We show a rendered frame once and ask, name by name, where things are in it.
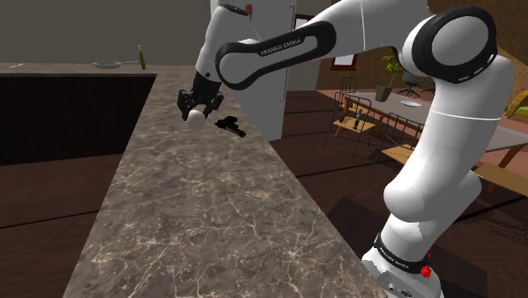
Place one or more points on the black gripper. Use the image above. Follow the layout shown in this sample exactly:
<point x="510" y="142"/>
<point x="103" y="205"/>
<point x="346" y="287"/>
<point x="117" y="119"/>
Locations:
<point x="205" y="90"/>

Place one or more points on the white egg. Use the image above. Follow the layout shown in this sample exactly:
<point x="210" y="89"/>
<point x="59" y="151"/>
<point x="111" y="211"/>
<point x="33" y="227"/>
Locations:
<point x="196" y="119"/>

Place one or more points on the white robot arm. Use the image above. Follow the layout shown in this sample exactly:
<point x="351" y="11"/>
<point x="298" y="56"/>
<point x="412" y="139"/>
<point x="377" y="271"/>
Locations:
<point x="445" y="136"/>

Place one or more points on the black handheld tool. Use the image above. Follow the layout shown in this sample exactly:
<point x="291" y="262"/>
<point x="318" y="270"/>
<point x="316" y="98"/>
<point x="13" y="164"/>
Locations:
<point x="229" y="124"/>

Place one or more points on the green bottle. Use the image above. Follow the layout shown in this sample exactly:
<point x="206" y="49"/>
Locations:
<point x="142" y="60"/>

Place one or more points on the grey frying pan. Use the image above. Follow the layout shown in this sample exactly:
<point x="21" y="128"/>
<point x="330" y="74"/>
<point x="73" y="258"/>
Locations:
<point x="106" y="64"/>

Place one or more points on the small silver utensil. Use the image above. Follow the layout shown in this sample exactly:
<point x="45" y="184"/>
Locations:
<point x="16" y="65"/>

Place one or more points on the dark office chair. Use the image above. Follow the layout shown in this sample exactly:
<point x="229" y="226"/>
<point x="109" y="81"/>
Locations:
<point x="411" y="80"/>

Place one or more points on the grey dining table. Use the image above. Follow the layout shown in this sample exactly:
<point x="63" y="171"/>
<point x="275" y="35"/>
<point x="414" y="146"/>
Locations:
<point x="509" y="136"/>

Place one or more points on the wooden bench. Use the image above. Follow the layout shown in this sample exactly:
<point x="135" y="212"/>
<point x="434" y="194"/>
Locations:
<point x="505" y="175"/>

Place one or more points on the yellow armchair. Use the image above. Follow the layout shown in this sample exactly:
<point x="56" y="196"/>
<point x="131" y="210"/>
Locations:
<point x="520" y="108"/>

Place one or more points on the red framed wall picture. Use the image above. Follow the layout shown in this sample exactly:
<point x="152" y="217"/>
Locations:
<point x="343" y="62"/>

